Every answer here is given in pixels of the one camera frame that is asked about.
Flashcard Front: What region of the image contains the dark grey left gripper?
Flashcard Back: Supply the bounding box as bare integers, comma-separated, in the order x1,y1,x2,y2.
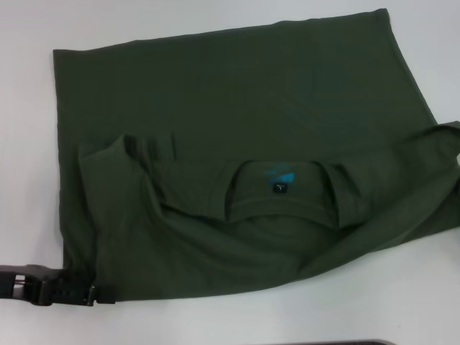
0,263,117,308

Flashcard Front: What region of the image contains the dark green FREE t-shirt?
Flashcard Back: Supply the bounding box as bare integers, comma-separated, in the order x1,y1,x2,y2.
52,6,460,300

